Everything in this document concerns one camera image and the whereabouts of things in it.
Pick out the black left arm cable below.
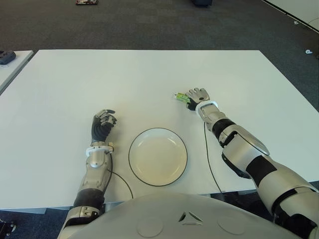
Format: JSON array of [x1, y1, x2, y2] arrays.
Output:
[[107, 151, 134, 200]]

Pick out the dark equipment case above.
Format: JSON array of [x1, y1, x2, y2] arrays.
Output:
[[191, 0, 213, 7]]

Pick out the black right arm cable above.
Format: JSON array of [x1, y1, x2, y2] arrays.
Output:
[[203, 121, 224, 194]]

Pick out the white side table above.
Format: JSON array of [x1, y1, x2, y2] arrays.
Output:
[[0, 50, 34, 94]]

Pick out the white plate black rim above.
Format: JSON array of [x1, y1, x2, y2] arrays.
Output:
[[128, 127, 188, 187]]

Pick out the black metal bracket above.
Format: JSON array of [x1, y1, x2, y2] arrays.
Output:
[[0, 219, 17, 236]]

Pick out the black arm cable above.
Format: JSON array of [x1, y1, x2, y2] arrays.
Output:
[[203, 121, 224, 194], [107, 151, 134, 200]]

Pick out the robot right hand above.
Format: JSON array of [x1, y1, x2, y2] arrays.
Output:
[[185, 87, 211, 112]]

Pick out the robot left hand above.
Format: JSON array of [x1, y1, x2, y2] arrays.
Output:
[[91, 109, 118, 144]]

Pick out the grey robot torso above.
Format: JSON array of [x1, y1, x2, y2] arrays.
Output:
[[72, 193, 300, 239]]

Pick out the white long table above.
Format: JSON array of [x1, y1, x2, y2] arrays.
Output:
[[263, 0, 319, 25]]

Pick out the black handheld controller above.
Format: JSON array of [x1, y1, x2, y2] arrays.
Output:
[[0, 51, 16, 65]]

